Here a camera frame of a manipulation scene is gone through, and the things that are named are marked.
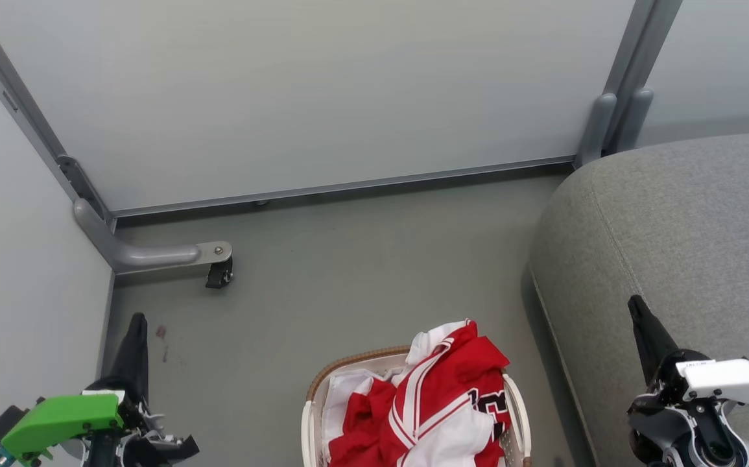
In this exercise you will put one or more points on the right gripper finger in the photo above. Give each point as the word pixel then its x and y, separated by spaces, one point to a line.
pixel 650 337

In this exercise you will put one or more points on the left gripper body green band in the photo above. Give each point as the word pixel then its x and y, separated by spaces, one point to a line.
pixel 56 418

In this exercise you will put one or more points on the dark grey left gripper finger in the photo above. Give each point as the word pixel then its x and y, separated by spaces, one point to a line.
pixel 135 357

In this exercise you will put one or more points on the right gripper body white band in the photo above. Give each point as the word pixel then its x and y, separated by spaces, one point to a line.
pixel 731 379

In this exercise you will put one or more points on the red and white jersey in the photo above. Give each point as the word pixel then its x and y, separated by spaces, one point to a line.
pixel 452 363

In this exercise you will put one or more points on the grey fabric sofa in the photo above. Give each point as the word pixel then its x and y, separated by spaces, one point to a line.
pixel 672 227

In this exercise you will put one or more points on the grey curved partition foot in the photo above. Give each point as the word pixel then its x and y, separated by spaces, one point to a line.
pixel 154 254

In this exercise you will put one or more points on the black caster wheel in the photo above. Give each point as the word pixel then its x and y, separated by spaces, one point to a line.
pixel 218 275

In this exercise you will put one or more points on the white laundry basket brown rim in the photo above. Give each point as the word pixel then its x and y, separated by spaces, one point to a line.
pixel 310 434

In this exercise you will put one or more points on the grey rounded partition foot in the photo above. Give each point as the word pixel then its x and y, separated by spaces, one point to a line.
pixel 633 120
pixel 596 130

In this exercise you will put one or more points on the grey partition bottom rail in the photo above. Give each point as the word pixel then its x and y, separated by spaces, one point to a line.
pixel 348 186

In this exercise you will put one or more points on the grey partition frame post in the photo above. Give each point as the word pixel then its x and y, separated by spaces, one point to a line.
pixel 21 104
pixel 640 52

